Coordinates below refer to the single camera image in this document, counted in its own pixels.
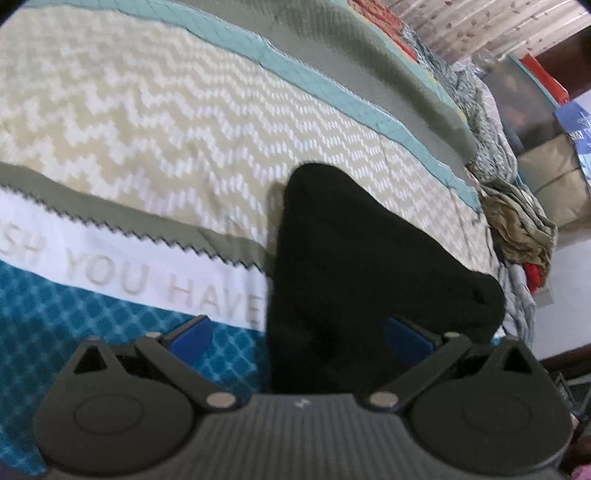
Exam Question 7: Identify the floral patterned curtain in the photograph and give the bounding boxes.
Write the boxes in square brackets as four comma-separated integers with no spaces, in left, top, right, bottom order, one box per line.
[394,0,583,63]

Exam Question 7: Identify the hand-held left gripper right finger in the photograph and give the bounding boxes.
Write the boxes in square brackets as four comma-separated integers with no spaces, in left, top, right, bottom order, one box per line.
[369,317,542,412]

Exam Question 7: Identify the grey patterned cloth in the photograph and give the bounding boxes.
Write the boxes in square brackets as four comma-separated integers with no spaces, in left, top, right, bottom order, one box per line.
[409,32,520,185]

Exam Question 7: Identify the grey striped cloth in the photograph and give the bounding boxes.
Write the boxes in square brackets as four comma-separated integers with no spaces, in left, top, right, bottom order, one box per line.
[501,265,539,340]

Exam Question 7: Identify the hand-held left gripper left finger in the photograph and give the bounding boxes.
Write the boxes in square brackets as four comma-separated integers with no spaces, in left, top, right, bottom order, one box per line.
[65,315,236,412]

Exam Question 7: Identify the translucent plastic storage box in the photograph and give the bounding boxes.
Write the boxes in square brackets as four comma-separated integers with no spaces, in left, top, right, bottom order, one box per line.
[487,59,561,155]

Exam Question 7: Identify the patchwork zigzag bed blanket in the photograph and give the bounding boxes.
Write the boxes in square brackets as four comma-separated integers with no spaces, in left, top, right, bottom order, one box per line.
[0,0,504,476]

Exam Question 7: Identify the cardboard box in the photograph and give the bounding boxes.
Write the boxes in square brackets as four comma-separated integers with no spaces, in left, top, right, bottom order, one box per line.
[516,133,591,228]

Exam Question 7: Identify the dark wooden furniture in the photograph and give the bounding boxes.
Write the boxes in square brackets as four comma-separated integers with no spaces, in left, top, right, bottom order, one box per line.
[538,30,591,100]

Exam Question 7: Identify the red cloth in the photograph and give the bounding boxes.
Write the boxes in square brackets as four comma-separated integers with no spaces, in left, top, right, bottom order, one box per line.
[525,263,552,294]

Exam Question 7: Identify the black pants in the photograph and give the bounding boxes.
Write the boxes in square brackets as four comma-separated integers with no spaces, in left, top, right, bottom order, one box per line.
[265,161,506,397]

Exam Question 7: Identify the olive crumpled cloth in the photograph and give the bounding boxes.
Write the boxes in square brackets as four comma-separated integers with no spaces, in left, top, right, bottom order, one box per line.
[480,179,558,274]

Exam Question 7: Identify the red patterned quilt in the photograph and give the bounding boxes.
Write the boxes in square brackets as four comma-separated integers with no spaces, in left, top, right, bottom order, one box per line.
[348,0,419,62]

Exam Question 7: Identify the blue bag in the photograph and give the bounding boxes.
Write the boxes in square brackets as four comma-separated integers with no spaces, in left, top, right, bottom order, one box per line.
[553,100,591,174]

